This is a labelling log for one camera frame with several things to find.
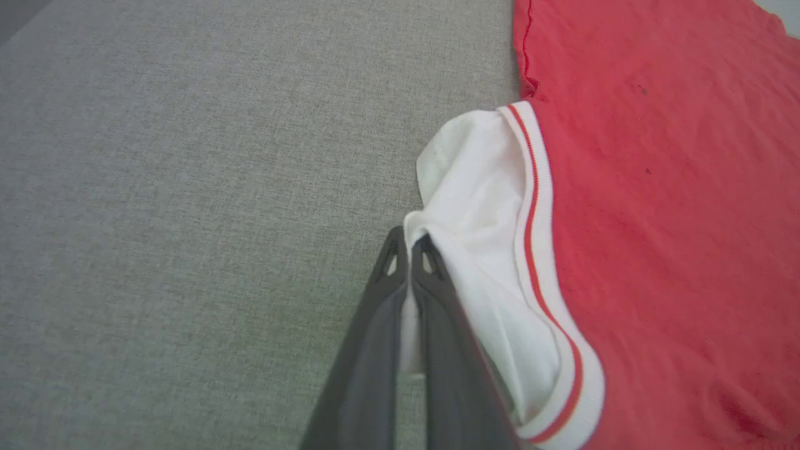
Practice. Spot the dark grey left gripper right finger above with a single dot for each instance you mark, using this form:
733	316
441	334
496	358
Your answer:
456	362

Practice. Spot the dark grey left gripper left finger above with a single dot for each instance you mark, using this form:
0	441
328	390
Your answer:
369	356

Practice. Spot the red basketball jersey white trim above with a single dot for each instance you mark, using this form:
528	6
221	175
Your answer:
656	219

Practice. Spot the grey fabric sofa seat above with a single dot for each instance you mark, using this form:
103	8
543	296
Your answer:
187	219

